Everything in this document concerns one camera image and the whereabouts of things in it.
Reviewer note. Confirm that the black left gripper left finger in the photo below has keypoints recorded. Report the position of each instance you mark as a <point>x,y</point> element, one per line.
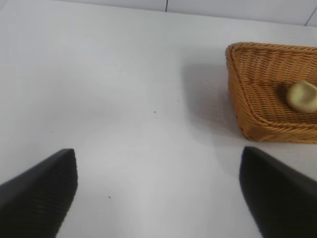
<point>34,198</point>

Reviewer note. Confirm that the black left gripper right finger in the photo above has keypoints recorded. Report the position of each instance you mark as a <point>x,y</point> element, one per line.
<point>280,198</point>

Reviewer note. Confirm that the tan woven wicker basket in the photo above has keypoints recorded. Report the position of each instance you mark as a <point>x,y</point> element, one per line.
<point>260,99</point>

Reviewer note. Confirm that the pale cream egg yolk pastry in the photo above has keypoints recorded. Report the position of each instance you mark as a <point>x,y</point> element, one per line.
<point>302,98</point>

